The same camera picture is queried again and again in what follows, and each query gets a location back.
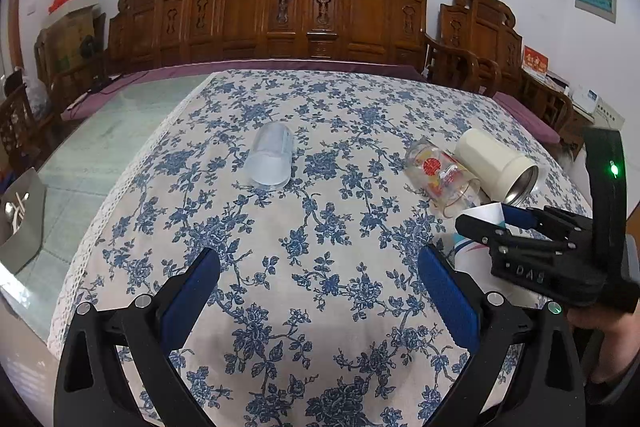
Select blue floral tablecloth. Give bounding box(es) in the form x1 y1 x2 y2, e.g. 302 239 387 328
48 69 589 426

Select purple armchair cushion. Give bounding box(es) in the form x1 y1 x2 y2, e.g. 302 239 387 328
492 92 560 145

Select red greeting card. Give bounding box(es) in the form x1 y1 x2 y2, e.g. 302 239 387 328
523 46 549 76

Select wooden side table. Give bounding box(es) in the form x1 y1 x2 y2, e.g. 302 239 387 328
559 105 594 159

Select white device on side table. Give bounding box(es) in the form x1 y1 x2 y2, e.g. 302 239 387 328
570 86 599 114

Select grey metal utensil box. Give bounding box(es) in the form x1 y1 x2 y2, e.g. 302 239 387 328
1 168 46 274

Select grey wall electrical panel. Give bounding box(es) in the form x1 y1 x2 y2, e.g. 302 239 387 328
575 0 617 24

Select person's right hand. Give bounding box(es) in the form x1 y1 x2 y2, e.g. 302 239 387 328
567 305 639 384

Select carved wooden armchair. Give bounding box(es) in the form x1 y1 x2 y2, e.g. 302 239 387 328
438 0 573 132

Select long carved wooden sofa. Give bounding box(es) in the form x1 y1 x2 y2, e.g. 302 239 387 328
50 0 480 98

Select white paper cup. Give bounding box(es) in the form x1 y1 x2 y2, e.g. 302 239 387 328
454 202 547 308

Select large cardboard box stack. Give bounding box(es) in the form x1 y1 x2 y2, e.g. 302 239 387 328
34 8 105 81

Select beige wall distribution box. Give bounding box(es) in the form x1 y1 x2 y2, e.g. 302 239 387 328
592 98 625 131

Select translucent plastic cup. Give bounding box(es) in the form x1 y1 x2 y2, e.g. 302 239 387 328
244 121 294 190

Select cream steel thermos cup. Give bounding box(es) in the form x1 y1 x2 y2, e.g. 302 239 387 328
454 128 541 206

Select wooden chair at left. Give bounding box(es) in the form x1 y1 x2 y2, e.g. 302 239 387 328
1 69 63 178

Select glass cup with red flowers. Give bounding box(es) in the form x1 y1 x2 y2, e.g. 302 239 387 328
404 139 480 219

